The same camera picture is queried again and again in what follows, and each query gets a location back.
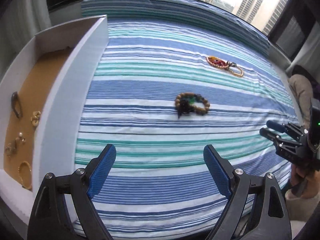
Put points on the blue green striped bed sheet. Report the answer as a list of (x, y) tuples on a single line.
[(162, 135)]

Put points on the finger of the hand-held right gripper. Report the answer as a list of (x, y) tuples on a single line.
[(268, 133), (275, 125)]

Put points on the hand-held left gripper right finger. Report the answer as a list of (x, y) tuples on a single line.
[(217, 171)]

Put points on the person's right hand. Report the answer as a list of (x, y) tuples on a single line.
[(296, 177)]

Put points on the beige cloth bundle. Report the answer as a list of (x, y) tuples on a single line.
[(302, 92)]

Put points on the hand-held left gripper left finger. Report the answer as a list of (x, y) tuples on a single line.
[(102, 170)]

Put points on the gold earrings cluster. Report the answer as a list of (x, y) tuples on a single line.
[(35, 121)]

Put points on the white curtain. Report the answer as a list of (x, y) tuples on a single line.
[(22, 35), (306, 52)]

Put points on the gold bangle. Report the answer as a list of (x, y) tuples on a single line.
[(20, 172)]

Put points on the white box with brown lining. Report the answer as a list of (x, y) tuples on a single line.
[(75, 92)]

